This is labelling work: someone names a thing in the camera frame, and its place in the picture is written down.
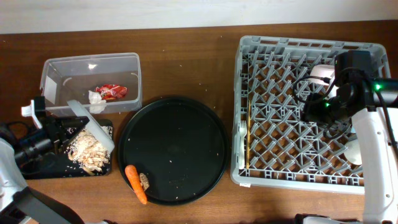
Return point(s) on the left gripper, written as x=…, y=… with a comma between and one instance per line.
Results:
x=55, y=129

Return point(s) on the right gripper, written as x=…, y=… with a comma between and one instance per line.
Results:
x=310, y=110

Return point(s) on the rice and peanut leftovers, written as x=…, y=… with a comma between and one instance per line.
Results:
x=88, y=153

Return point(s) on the grey plate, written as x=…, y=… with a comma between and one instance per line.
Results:
x=92, y=126

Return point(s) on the pink bowl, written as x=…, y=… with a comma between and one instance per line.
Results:
x=322, y=74

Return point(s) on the white tissue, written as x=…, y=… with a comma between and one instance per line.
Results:
x=95, y=102

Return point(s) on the white cup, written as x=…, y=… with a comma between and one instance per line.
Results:
x=352, y=152

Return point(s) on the red snack wrapper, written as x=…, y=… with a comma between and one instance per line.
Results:
x=111, y=92

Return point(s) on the orange carrot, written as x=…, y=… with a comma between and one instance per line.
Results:
x=134, y=180

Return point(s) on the wooden chopstick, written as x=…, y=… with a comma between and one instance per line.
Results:
x=248, y=135

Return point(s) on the white plastic fork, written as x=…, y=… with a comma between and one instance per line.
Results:
x=242, y=134

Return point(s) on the brown ginger piece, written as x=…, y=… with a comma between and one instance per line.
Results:
x=144, y=181

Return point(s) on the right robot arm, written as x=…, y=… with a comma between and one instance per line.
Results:
x=359, y=95

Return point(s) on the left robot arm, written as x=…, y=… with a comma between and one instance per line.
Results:
x=19, y=202

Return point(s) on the grey dishwasher rack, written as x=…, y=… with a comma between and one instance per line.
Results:
x=284, y=151

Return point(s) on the black rectangular tray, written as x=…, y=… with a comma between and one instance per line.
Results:
x=53, y=166

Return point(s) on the clear plastic bin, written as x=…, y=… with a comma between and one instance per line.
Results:
x=73, y=78

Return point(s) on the black round tray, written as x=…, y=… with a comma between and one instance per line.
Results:
x=181, y=146

